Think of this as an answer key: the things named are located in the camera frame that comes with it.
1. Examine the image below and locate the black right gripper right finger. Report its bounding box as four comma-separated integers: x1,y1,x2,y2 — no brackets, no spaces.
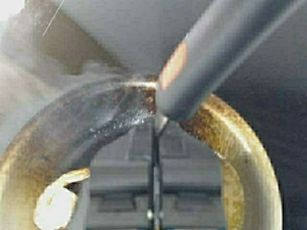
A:
160,122,227,230

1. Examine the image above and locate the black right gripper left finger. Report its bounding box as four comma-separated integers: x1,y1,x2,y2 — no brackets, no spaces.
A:
86,124,151,230

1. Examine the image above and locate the black spatula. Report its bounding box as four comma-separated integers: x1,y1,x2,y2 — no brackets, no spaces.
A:
151,0,307,230

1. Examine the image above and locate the raw grey shrimp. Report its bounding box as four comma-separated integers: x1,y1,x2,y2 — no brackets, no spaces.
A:
33,168,91,230

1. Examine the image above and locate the steel frying pan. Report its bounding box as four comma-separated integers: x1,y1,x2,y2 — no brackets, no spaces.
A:
0,77,283,230

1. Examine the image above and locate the stainless steel electric stove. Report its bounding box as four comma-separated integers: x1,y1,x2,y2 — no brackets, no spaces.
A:
0,0,307,230

